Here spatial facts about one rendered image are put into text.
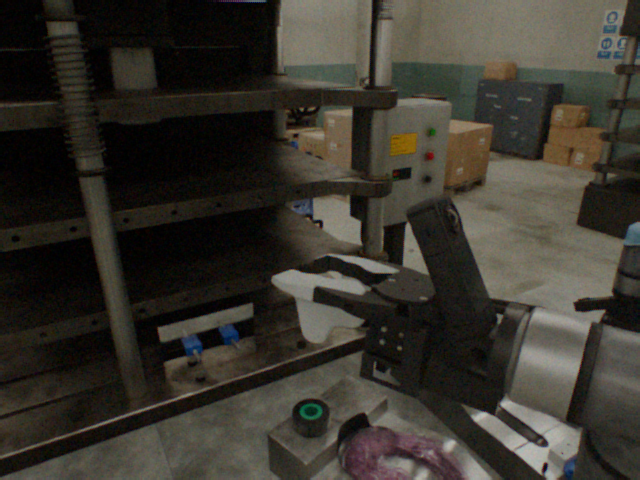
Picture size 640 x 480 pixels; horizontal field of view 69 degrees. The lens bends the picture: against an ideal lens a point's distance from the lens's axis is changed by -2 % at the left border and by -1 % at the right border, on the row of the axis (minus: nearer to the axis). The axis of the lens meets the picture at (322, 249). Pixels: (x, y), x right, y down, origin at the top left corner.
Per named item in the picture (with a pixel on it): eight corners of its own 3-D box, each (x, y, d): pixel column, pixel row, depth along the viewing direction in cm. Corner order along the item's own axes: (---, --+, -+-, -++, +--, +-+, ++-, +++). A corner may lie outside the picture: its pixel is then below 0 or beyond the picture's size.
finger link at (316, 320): (258, 338, 42) (358, 360, 40) (260, 276, 40) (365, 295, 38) (271, 324, 45) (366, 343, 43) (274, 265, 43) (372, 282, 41)
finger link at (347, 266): (310, 302, 50) (374, 337, 44) (314, 250, 49) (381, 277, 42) (332, 296, 52) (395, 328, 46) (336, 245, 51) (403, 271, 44)
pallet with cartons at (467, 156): (486, 185, 592) (494, 125, 562) (449, 198, 541) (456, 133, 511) (409, 168, 672) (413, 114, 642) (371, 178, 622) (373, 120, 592)
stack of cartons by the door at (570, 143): (608, 170, 665) (623, 109, 631) (596, 173, 648) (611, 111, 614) (552, 158, 729) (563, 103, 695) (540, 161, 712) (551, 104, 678)
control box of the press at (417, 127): (421, 438, 214) (459, 103, 154) (365, 465, 200) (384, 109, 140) (392, 408, 231) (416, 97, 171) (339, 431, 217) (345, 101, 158)
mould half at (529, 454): (618, 461, 104) (635, 415, 98) (542, 514, 92) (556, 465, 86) (458, 346, 143) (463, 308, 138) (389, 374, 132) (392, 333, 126)
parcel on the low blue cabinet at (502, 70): (517, 80, 737) (520, 60, 725) (504, 80, 719) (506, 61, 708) (494, 78, 768) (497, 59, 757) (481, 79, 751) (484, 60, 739)
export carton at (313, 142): (351, 167, 617) (351, 136, 601) (323, 172, 594) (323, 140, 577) (323, 158, 664) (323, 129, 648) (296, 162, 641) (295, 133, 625)
